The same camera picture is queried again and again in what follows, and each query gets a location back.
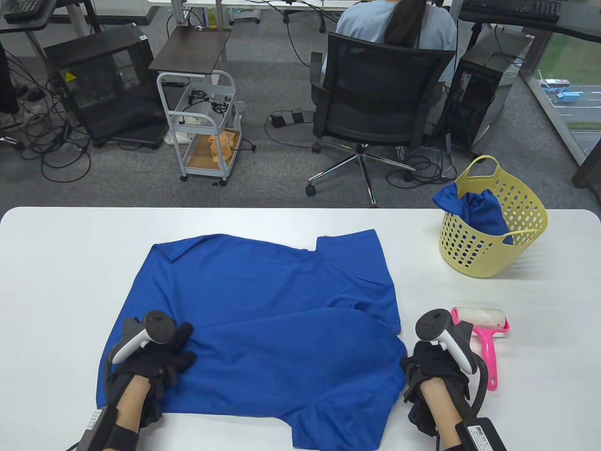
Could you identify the person's right hand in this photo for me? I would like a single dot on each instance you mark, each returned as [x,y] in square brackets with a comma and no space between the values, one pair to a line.
[436,364]

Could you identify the person's left hand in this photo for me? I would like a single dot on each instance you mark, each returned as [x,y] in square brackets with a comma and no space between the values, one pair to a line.
[155,364]

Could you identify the pink lint roller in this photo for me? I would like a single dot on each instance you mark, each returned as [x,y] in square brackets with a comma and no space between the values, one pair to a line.
[488,350]

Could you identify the blue t-shirt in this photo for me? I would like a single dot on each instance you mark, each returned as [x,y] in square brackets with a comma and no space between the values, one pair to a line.
[263,319]
[483,211]

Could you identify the person's left forearm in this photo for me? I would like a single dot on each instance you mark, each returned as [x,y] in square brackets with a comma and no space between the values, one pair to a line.
[131,404]

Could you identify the person's right forearm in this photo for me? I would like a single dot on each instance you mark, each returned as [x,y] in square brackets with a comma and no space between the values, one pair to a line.
[441,413]

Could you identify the dark grey left hand controller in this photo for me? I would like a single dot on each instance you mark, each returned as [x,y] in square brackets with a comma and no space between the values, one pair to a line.
[159,326]

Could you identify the dark grey hand controller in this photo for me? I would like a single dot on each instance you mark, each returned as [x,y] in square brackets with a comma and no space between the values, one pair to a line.
[429,324]
[159,326]

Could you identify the dark grey right hand controller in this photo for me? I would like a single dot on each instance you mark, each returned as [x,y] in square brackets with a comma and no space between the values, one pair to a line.
[429,324]

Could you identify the yellow perforated plastic basket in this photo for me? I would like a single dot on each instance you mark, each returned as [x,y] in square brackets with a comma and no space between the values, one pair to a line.
[483,258]

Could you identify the orange cloth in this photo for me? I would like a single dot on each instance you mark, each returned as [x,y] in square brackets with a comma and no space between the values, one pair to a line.
[220,145]

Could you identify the white rolling cart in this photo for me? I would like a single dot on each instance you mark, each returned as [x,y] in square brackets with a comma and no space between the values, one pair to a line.
[192,129]

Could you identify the black mesh office chair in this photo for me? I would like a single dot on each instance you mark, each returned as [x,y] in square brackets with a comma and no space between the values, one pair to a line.
[375,94]

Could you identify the black foot pedal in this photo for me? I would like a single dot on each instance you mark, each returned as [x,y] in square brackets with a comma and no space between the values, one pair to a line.
[288,117]

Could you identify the black computer tower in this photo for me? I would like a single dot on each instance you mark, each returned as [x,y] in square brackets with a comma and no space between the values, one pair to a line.
[488,84]

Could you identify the brown side table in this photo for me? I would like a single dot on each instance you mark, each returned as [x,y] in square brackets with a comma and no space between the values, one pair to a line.
[192,49]

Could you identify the black open computer case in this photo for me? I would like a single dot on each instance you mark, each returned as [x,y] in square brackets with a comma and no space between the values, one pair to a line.
[94,42]

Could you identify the white desk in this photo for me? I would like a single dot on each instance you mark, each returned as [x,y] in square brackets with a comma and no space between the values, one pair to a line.
[178,11]

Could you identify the black desk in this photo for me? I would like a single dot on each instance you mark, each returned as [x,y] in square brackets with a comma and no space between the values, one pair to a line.
[117,9]
[582,21]

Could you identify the small white storage cart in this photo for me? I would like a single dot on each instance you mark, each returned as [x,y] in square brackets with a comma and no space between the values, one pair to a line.
[244,14]

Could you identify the black keyboard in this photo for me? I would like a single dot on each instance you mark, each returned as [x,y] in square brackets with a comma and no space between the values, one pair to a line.
[512,8]
[23,8]

